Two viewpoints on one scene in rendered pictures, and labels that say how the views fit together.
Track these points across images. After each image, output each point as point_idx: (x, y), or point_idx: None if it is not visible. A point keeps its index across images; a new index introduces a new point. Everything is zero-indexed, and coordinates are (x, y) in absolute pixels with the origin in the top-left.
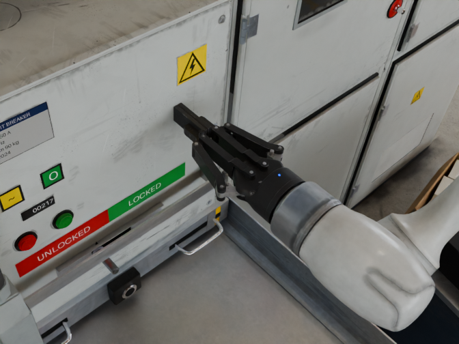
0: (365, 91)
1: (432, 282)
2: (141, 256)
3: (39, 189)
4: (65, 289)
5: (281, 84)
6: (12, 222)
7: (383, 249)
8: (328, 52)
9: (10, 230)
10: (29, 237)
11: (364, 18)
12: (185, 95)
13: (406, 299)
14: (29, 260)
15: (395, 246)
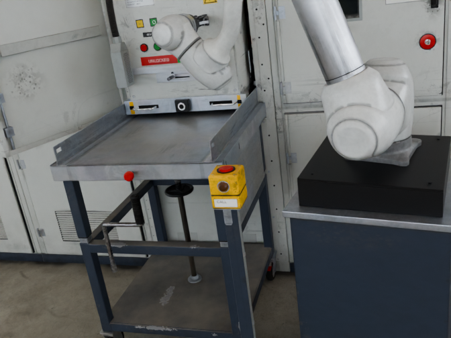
0: (423, 113)
1: (168, 23)
2: (194, 96)
3: (149, 25)
4: (160, 89)
5: (315, 61)
6: (139, 35)
7: (167, 15)
8: None
9: (139, 38)
10: (143, 45)
11: (389, 39)
12: (208, 11)
13: (156, 25)
14: (145, 59)
15: (172, 16)
